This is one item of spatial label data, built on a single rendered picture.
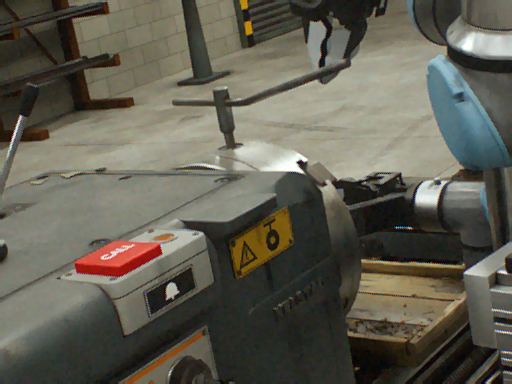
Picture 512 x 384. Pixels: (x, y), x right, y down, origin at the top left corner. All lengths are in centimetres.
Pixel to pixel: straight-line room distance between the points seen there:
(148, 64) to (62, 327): 1021
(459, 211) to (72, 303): 73
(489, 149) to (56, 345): 43
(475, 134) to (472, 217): 53
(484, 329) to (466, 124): 32
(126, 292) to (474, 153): 34
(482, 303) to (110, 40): 963
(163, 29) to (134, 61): 59
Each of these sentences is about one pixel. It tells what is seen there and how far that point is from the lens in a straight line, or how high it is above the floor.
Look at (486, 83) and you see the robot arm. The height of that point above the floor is 136.
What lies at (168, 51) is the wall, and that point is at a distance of 1134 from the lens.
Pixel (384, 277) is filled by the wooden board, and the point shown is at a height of 89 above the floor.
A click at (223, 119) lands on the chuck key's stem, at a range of 144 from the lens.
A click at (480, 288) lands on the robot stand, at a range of 119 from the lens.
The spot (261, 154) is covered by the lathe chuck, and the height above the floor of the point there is 123.
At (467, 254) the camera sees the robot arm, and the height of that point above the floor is 102.
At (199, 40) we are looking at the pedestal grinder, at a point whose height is 41.
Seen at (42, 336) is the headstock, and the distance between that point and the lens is 90.
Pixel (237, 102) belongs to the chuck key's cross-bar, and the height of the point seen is 130.
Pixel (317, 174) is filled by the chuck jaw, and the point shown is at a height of 118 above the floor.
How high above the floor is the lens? 155
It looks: 15 degrees down
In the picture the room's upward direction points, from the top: 11 degrees counter-clockwise
